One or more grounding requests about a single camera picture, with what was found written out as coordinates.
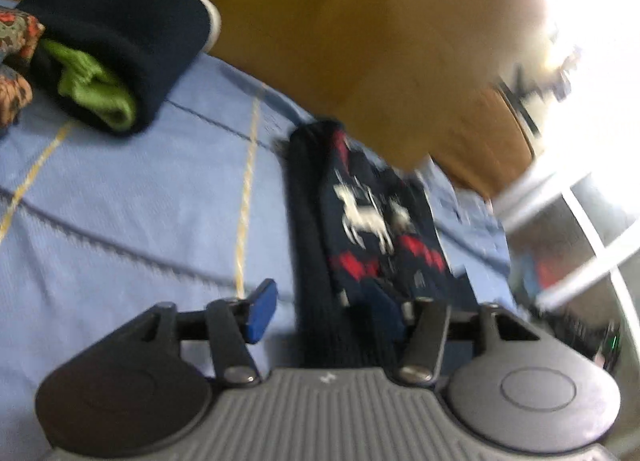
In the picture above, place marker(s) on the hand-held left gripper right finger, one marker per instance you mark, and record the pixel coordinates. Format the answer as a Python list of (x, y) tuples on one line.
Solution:
[(381, 317)]

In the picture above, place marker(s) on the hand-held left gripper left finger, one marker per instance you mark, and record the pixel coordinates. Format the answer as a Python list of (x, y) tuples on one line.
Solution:
[(260, 312)]

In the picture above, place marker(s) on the navy reindeer patterned sock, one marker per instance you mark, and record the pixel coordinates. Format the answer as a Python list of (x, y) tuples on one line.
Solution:
[(350, 221)]

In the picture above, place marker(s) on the blue checked bed sheet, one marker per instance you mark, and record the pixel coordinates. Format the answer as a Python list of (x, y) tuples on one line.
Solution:
[(150, 201)]

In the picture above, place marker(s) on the wooden headboard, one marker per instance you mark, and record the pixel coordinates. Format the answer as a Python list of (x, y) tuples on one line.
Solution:
[(350, 41)]

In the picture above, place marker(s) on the green cloth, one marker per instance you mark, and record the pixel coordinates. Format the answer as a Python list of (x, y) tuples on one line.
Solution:
[(92, 86)]

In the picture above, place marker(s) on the folded navy garment white trim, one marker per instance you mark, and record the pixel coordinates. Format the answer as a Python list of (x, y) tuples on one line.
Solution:
[(120, 36)]

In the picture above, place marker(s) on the floral patterned cloth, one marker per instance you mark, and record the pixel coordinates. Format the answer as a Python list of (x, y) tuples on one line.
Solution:
[(15, 71)]

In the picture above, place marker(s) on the white window frame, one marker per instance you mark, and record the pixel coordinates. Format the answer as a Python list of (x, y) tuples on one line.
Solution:
[(560, 211)]

